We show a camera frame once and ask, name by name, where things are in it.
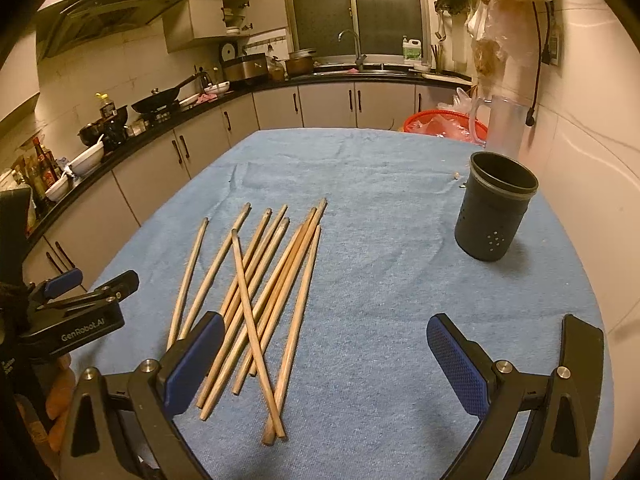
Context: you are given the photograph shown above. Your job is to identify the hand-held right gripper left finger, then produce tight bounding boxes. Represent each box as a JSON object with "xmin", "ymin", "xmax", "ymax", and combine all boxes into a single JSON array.
[{"xmin": 57, "ymin": 311, "xmax": 226, "ymax": 480}]

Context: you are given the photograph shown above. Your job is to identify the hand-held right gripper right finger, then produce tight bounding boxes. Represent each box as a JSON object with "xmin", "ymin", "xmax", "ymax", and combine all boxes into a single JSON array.
[{"xmin": 426, "ymin": 312, "xmax": 595, "ymax": 480}]

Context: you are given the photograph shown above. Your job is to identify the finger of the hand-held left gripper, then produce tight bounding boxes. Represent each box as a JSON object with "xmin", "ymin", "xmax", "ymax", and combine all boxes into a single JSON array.
[
  {"xmin": 29, "ymin": 268, "xmax": 84, "ymax": 304},
  {"xmin": 37, "ymin": 269, "xmax": 140, "ymax": 314}
]

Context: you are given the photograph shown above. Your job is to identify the pile of wooden chopsticks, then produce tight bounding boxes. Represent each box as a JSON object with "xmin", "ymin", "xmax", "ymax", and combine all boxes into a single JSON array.
[{"xmin": 166, "ymin": 197, "xmax": 328, "ymax": 447}]

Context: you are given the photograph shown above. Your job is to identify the black utensil holder cup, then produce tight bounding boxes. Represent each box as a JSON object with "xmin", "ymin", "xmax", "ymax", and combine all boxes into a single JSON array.
[{"xmin": 454, "ymin": 151, "xmax": 539, "ymax": 262}]

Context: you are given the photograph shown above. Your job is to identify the person's left hand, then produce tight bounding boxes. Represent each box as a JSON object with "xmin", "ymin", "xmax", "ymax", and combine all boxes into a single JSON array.
[{"xmin": 46, "ymin": 352, "xmax": 77, "ymax": 453}]

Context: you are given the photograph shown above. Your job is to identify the group of sauce bottles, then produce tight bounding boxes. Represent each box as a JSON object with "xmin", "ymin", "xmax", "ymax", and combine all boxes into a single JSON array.
[{"xmin": 12, "ymin": 136, "xmax": 62, "ymax": 213}]

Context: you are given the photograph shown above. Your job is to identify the large white bowl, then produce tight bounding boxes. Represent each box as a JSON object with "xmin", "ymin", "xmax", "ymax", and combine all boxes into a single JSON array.
[{"xmin": 69, "ymin": 140, "xmax": 106, "ymax": 178}]

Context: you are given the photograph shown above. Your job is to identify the blue terry table cloth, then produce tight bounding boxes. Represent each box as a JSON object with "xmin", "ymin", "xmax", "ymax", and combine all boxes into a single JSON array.
[{"xmin": 75, "ymin": 127, "xmax": 617, "ymax": 480}]

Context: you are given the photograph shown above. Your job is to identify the black round pot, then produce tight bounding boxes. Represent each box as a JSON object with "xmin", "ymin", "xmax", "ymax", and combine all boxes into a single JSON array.
[{"xmin": 77, "ymin": 122, "xmax": 106, "ymax": 149}]

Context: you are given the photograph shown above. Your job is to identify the yellow-cap oil bottle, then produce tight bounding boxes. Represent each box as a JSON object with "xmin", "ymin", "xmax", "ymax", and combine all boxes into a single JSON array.
[{"xmin": 95, "ymin": 92, "xmax": 119, "ymax": 122}]

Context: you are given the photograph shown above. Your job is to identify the black wok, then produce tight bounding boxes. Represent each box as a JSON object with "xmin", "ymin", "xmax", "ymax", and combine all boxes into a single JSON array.
[{"xmin": 130, "ymin": 74, "xmax": 199, "ymax": 114}]

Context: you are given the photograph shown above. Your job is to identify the red plastic basket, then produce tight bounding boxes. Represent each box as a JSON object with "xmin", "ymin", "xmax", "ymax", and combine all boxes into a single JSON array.
[{"xmin": 402, "ymin": 108, "xmax": 489, "ymax": 149}]

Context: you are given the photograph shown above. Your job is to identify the clear plastic pitcher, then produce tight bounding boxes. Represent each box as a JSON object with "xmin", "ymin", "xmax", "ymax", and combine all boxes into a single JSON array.
[{"xmin": 467, "ymin": 94, "xmax": 529, "ymax": 162}]

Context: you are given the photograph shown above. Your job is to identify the black range hood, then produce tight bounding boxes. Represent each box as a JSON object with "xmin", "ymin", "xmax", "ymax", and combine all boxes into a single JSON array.
[{"xmin": 35, "ymin": 0, "xmax": 193, "ymax": 61}]

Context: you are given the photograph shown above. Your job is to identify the lower kitchen cabinets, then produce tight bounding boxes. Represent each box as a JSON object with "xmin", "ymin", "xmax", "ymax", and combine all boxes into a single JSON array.
[{"xmin": 20, "ymin": 80, "xmax": 474, "ymax": 292}]

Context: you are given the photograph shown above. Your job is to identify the brown cooking pot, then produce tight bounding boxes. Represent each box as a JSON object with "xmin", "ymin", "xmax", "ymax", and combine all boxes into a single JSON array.
[{"xmin": 285, "ymin": 49, "xmax": 317, "ymax": 79}]

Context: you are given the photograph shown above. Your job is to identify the open dish shelf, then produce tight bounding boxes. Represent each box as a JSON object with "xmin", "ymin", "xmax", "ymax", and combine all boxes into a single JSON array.
[{"xmin": 220, "ymin": 0, "xmax": 254, "ymax": 37}]

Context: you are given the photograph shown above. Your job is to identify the black kitchen countertop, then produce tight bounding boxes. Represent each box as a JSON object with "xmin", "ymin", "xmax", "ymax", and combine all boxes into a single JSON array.
[{"xmin": 25, "ymin": 67, "xmax": 474, "ymax": 257}]

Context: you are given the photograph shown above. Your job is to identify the white green-label detergent bottle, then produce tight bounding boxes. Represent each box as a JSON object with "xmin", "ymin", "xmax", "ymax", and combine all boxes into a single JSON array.
[{"xmin": 401, "ymin": 36, "xmax": 425, "ymax": 67}]

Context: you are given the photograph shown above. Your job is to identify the chrome sink faucet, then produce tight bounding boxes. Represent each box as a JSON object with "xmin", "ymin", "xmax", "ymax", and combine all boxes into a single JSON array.
[{"xmin": 337, "ymin": 29, "xmax": 369, "ymax": 72}]

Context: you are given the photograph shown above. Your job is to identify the hanging plastic bags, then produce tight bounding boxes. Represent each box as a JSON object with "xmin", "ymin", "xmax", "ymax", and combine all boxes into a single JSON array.
[{"xmin": 434, "ymin": 0, "xmax": 557, "ymax": 92}]

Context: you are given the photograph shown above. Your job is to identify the dark kitchen window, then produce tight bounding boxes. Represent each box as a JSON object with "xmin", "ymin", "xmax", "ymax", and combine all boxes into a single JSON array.
[{"xmin": 281, "ymin": 0, "xmax": 432, "ymax": 65}]

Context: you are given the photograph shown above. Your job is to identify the black power cable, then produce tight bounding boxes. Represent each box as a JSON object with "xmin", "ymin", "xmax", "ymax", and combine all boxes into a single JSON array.
[{"xmin": 524, "ymin": 0, "xmax": 557, "ymax": 128}]

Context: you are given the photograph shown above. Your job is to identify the wall power socket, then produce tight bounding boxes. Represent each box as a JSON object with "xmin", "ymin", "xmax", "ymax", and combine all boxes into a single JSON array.
[{"xmin": 542, "ymin": 29, "xmax": 564, "ymax": 67}]

